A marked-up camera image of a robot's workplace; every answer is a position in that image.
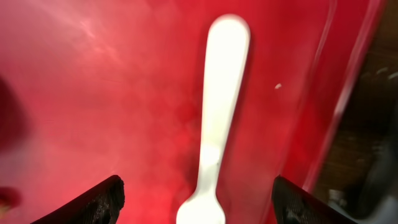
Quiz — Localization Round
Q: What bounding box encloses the red serving tray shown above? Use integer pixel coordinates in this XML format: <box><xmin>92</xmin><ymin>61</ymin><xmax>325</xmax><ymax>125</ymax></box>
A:
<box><xmin>1</xmin><ymin>0</ymin><xmax>384</xmax><ymax>223</ymax></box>

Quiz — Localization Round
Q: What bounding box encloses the grey dishwasher rack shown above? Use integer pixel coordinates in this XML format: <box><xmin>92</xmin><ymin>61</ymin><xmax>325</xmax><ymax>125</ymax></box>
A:
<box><xmin>328</xmin><ymin>107</ymin><xmax>397</xmax><ymax>223</ymax></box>

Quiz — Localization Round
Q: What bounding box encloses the white plastic spoon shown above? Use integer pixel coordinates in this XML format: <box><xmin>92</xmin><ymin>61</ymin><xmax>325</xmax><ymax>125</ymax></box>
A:
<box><xmin>176</xmin><ymin>14</ymin><xmax>251</xmax><ymax>224</ymax></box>

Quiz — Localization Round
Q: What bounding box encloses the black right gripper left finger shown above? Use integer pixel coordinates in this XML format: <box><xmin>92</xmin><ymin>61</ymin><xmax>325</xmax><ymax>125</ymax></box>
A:
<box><xmin>33</xmin><ymin>175</ymin><xmax>125</xmax><ymax>224</ymax></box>

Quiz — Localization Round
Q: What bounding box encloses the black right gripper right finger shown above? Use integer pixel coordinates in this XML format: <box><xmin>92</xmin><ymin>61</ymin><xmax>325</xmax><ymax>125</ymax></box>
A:
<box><xmin>272</xmin><ymin>175</ymin><xmax>356</xmax><ymax>224</ymax></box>

